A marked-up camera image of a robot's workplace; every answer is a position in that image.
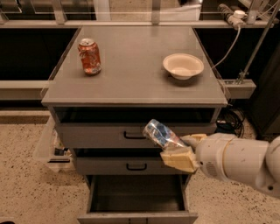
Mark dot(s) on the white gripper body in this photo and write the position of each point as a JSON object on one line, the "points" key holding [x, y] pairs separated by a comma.
{"points": [[210, 155]]}

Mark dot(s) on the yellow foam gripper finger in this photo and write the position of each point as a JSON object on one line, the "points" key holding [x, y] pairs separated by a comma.
{"points": [[180, 158], [193, 140]]}

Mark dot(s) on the crushed blue silver redbull can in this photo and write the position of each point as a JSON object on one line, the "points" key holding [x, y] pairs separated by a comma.
{"points": [[161, 135]]}

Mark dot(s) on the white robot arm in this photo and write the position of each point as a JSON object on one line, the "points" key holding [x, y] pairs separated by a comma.
{"points": [[227, 157]]}

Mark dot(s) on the bottom grey drawer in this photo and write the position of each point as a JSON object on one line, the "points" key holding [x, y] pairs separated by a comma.
{"points": [[138, 199]]}

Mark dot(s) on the grey drawer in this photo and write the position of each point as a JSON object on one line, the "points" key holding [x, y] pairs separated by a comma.
{"points": [[121, 161], [138, 199], [122, 127]]}

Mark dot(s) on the middle grey drawer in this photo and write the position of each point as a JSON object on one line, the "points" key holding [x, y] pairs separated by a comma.
{"points": [[121, 161]]}

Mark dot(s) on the grey drawer cabinet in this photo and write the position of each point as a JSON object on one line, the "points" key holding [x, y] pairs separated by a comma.
{"points": [[132, 73]]}

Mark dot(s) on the top grey drawer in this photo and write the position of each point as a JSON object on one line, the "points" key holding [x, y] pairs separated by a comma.
{"points": [[122, 127]]}

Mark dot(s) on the orange soda can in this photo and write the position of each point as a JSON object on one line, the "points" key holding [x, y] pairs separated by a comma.
{"points": [[90, 56]]}

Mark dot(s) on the dark cabinet at right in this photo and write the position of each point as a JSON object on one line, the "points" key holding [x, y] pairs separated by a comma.
{"points": [[264, 107]]}

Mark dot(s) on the white paper bowl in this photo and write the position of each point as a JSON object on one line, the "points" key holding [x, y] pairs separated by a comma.
{"points": [[183, 66]]}

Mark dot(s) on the white power strip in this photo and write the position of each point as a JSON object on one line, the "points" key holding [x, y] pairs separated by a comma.
{"points": [[232, 17]]}

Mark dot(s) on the clear plastic storage bin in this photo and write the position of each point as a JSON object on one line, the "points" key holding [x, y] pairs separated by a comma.
{"points": [[50, 150]]}

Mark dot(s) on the metal support rod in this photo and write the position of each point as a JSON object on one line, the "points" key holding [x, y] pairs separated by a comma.
{"points": [[254, 13]]}

